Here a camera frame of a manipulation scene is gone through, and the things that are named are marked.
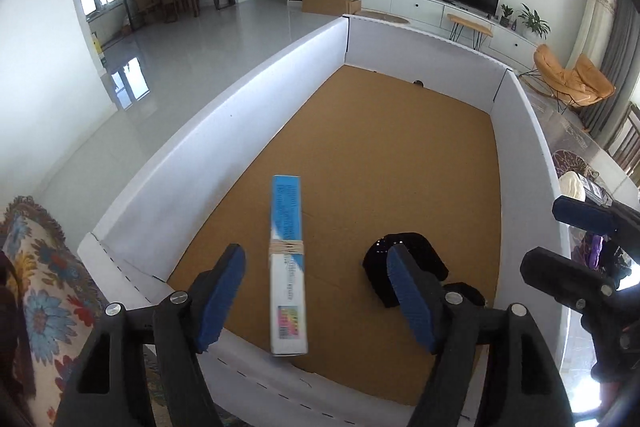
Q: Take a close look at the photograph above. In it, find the cream object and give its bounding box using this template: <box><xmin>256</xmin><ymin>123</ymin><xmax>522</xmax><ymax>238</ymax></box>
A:
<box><xmin>558</xmin><ymin>172</ymin><xmax>587</xmax><ymax>204</ymax></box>

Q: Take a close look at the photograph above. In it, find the grey curtain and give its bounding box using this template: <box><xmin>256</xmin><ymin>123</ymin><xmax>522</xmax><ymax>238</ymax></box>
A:
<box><xmin>582</xmin><ymin>0</ymin><xmax>640</xmax><ymax>148</ymax></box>

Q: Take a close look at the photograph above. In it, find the round wooden low table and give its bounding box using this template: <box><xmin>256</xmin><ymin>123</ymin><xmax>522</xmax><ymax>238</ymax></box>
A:
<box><xmin>357</xmin><ymin>9</ymin><xmax>409</xmax><ymax>26</ymax></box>

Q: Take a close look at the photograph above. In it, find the brown cardboard box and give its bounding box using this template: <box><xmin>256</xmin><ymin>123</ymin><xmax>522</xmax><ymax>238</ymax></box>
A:
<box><xmin>301</xmin><ymin>0</ymin><xmax>362</xmax><ymax>16</ymax></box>

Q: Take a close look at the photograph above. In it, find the long blue white box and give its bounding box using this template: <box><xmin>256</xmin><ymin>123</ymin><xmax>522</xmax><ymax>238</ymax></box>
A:
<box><xmin>269</xmin><ymin>175</ymin><xmax>309</xmax><ymax>357</ymax></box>

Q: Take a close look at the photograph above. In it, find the white television cabinet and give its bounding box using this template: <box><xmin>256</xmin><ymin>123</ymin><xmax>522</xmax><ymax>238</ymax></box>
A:
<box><xmin>344</xmin><ymin>0</ymin><xmax>551</xmax><ymax>58</ymax></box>

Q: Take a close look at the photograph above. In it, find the orange lounge chair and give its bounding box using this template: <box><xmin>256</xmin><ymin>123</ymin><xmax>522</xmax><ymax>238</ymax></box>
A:
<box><xmin>520</xmin><ymin>44</ymin><xmax>616</xmax><ymax>114</ymax></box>

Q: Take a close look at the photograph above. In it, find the dark wooden dining chair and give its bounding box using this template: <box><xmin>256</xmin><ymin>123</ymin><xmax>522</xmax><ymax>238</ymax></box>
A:
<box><xmin>132</xmin><ymin>0</ymin><xmax>167</xmax><ymax>26</ymax></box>

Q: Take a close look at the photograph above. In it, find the slatted wooden chair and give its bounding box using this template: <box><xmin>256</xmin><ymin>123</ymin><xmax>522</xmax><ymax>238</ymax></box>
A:
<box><xmin>606</xmin><ymin>103</ymin><xmax>640</xmax><ymax>188</ymax></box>

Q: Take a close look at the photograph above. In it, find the patterned glass desktop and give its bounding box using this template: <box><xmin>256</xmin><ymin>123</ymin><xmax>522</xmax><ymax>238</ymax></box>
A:
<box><xmin>535</xmin><ymin>99</ymin><xmax>640</xmax><ymax>427</ymax></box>

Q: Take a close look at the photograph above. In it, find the floral blanket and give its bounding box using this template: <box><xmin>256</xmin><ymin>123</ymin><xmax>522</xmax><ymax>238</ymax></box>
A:
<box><xmin>0</xmin><ymin>196</ymin><xmax>168</xmax><ymax>427</ymax></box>

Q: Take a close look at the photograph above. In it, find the purple object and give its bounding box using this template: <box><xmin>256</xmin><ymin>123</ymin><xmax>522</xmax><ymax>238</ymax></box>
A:
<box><xmin>582</xmin><ymin>232</ymin><xmax>609</xmax><ymax>271</ymax></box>

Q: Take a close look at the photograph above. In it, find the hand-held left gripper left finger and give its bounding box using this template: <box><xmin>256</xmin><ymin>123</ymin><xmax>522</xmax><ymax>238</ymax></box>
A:
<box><xmin>55</xmin><ymin>243</ymin><xmax>247</xmax><ymax>427</ymax></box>

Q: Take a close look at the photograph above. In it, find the large leafy potted plant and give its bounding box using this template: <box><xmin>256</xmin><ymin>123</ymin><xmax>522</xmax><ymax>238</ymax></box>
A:
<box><xmin>517</xmin><ymin>3</ymin><xmax>551</xmax><ymax>40</ymax></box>

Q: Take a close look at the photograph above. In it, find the black curved object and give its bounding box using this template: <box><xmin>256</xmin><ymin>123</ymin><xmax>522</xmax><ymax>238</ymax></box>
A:
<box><xmin>362</xmin><ymin>231</ymin><xmax>449</xmax><ymax>309</ymax></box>

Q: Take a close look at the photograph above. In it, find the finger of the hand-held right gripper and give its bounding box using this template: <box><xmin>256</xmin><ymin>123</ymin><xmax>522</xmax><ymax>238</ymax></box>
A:
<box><xmin>520</xmin><ymin>247</ymin><xmax>621</xmax><ymax>314</ymax></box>
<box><xmin>552</xmin><ymin>196</ymin><xmax>640</xmax><ymax>240</ymax></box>

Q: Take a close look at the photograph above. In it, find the wooden side table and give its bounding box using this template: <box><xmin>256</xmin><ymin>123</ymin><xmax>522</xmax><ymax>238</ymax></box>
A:
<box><xmin>446</xmin><ymin>13</ymin><xmax>495</xmax><ymax>53</ymax></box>

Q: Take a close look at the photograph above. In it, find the beige curtain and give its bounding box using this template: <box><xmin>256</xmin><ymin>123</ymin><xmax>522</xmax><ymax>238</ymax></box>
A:
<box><xmin>565</xmin><ymin>0</ymin><xmax>619</xmax><ymax>80</ymax></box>

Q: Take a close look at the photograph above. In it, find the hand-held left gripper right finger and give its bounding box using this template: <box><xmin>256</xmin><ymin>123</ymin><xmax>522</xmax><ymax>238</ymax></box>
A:
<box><xmin>386</xmin><ymin>243</ymin><xmax>573</xmax><ymax>427</ymax></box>

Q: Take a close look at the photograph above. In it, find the white cardboard box cork bottom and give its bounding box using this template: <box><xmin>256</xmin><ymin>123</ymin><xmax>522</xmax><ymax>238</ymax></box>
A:
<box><xmin>77</xmin><ymin>14</ymin><xmax>574</xmax><ymax>427</ymax></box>

